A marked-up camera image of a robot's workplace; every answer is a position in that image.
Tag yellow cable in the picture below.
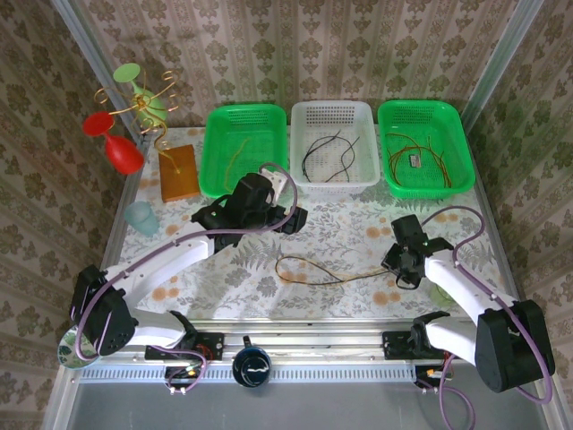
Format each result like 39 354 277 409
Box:
225 137 252 181
275 254 398 288

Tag black cable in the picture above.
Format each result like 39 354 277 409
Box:
312 136 357 184
339 136 362 174
302 130 344 182

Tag dark brown cable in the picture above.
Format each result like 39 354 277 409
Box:
275 255 395 288

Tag red cable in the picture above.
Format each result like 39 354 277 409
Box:
387 145 424 183
402 142 451 185
385 132 451 185

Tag wires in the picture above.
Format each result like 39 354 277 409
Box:
427 135 447 171

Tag translucent green cup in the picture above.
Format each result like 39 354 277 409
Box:
429 284 453 308

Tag green plastic basket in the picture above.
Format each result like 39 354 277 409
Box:
200 103 288 203
377 99 476 200

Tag floral tablecloth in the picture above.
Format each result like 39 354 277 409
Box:
116 125 516 320

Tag small black electronics board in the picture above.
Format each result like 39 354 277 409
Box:
163 363 205 398
414 365 454 396

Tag white plastic basket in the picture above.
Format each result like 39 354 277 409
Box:
289 100 381 196

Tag frosted blue cup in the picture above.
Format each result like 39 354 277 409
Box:
124 201 160 237

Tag red wine glass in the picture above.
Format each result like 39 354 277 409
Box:
82 111 145 176

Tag dark blue mug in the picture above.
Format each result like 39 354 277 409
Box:
231 335 273 387

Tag green wine glass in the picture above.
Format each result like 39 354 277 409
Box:
112 62 169 132

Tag leaf patterned plate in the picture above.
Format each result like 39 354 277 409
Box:
56 326 102 369

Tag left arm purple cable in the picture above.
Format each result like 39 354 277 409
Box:
73 163 300 396

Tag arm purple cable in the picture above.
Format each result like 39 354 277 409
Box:
420 205 556 426
73 163 300 396

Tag gold wire stand wooden base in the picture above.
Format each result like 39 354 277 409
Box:
93 69 201 203

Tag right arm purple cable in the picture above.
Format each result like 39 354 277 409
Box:
420 205 556 426

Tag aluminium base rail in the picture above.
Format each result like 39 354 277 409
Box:
124 316 554 363

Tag white slotted cable duct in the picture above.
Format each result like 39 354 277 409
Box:
80 361 420 385

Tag aluminium frame post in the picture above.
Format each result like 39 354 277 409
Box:
49 0 151 144
459 0 546 131

